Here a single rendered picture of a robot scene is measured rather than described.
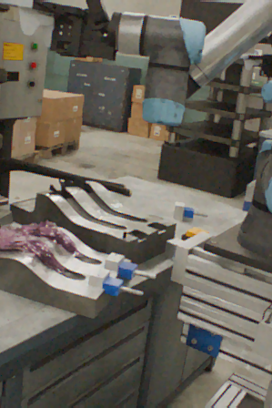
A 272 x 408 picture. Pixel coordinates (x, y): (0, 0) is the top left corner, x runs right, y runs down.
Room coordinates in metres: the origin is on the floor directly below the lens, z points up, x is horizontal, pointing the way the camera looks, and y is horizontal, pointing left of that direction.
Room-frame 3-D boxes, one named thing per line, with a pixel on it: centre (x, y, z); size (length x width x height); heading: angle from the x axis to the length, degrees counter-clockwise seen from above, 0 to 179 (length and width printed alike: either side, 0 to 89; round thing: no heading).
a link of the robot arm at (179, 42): (0.92, -0.02, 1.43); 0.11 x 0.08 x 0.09; 84
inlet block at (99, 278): (1.09, 0.03, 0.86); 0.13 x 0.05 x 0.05; 75
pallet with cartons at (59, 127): (6.46, 1.58, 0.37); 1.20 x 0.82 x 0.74; 70
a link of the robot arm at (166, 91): (0.93, -0.02, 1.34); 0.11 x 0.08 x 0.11; 174
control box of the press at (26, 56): (2.11, 0.63, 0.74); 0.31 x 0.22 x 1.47; 147
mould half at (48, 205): (1.56, 0.15, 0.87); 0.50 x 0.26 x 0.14; 57
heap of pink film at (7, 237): (1.22, 0.27, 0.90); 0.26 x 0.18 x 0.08; 75
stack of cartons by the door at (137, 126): (8.34, -0.09, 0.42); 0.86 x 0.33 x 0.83; 62
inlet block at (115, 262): (1.20, 0.00, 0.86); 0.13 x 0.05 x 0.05; 75
